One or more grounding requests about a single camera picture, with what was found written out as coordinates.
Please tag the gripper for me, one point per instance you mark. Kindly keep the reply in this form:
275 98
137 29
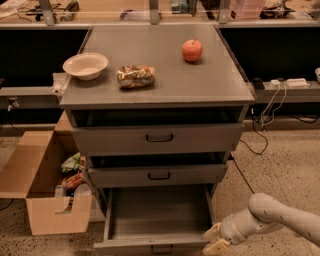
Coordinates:
230 229

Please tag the grey bottom drawer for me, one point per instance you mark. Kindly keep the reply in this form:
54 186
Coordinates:
156 221

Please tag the grey drawer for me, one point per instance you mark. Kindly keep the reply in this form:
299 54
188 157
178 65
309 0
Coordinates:
156 170
115 132
156 221

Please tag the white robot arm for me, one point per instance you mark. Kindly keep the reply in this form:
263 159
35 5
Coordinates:
264 214

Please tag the grey middle drawer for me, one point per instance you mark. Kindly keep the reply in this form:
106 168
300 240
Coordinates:
156 170

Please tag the grey top drawer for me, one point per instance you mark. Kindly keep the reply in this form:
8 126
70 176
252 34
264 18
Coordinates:
115 132

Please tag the grey drawer cabinet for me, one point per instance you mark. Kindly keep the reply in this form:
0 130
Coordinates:
213 80

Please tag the orange snack bag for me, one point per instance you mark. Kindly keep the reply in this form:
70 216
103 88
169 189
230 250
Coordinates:
72 182

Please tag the green snack bag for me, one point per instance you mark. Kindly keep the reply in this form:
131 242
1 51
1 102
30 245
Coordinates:
71 164

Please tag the white power strip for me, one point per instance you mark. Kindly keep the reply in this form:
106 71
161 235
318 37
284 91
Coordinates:
297 83

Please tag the shiny snack bag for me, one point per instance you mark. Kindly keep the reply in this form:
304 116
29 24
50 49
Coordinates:
135 76

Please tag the red apple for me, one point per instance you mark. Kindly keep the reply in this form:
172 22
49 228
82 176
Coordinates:
192 50

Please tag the open cardboard box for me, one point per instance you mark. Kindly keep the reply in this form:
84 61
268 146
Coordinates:
34 171

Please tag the white paper bowl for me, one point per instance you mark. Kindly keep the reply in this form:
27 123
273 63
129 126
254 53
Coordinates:
85 66

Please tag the pink storage bin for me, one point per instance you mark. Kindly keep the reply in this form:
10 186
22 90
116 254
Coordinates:
246 9

